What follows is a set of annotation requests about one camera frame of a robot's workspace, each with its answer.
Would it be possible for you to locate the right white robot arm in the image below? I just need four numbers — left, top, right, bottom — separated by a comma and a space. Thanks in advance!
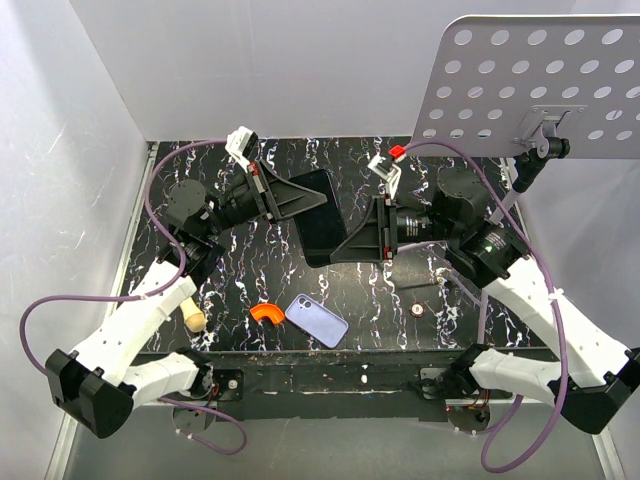
330, 168, 639, 434

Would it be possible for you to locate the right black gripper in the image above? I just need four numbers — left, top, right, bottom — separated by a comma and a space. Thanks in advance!
329, 194, 459, 263

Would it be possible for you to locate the small round coin object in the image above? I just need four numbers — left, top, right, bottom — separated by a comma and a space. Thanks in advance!
410, 303, 425, 318

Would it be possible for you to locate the lavender phone case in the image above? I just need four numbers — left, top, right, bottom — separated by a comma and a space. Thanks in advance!
285, 294, 349, 349

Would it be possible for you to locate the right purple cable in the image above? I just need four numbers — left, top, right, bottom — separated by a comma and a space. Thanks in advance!
404, 141, 571, 474

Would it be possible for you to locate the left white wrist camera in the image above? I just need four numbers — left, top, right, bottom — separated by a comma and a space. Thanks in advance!
225, 126, 258, 171

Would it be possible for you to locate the perforated music stand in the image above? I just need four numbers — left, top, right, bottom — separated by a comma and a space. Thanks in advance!
402, 13, 640, 347

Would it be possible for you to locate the cream wooden pestle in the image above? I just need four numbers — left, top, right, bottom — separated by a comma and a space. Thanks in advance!
179, 297, 207, 333

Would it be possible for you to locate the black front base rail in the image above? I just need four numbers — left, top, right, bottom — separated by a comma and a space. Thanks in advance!
134, 349, 551, 426

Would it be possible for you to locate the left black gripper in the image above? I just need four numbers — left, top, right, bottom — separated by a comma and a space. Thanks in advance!
202, 159, 327, 239

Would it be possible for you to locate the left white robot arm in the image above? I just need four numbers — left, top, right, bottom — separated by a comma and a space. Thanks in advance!
45, 162, 327, 439

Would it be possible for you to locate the orange curved pipe piece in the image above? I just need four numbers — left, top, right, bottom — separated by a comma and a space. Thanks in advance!
249, 303, 286, 325

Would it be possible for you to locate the black phone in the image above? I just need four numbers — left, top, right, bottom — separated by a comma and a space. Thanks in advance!
290, 169, 347, 268

